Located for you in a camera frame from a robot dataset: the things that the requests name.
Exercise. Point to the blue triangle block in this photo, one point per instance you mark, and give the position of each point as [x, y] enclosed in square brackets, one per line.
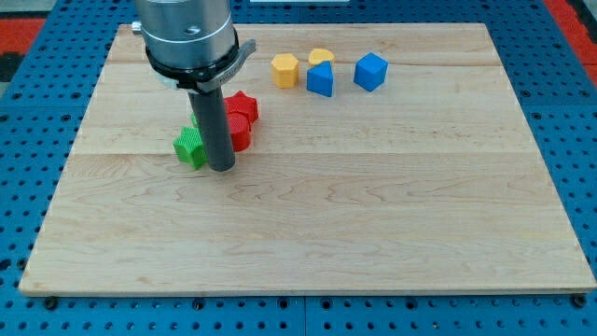
[320, 79]

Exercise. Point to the red star block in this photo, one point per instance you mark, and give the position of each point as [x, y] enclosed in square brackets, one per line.
[243, 104]

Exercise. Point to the green star block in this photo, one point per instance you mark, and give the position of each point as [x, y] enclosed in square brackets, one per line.
[188, 146]

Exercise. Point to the yellow heart block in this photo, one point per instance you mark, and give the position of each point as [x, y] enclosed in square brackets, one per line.
[318, 56]

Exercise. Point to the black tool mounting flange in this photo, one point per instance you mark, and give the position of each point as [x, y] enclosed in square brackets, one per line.
[207, 78]

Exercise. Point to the red circle block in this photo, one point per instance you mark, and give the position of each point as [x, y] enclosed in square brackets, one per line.
[240, 131]

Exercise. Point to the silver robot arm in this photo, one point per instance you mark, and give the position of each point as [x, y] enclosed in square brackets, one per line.
[194, 46]

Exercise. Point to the yellow hexagon block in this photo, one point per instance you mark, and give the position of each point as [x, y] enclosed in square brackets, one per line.
[285, 70]

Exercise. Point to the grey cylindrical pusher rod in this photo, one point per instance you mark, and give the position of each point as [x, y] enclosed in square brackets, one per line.
[211, 116]

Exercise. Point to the wooden board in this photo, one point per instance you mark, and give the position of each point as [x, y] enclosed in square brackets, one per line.
[430, 185]

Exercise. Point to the blue cube block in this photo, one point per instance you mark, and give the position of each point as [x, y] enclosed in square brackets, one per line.
[370, 71]

